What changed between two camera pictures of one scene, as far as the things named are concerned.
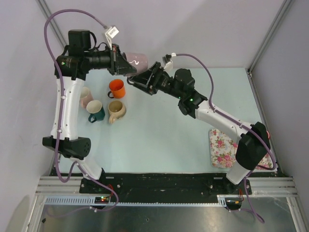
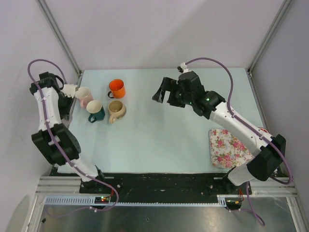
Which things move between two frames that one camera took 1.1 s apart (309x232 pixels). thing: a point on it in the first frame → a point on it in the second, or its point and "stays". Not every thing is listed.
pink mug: (86, 96) stays
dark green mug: (95, 108) stays
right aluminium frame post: (285, 6) stays
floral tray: (223, 151) stays
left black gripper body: (115, 56) → (64, 104)
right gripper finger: (141, 79) → (168, 84)
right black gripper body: (161, 82) → (177, 97)
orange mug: (118, 89) stays
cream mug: (117, 109) stays
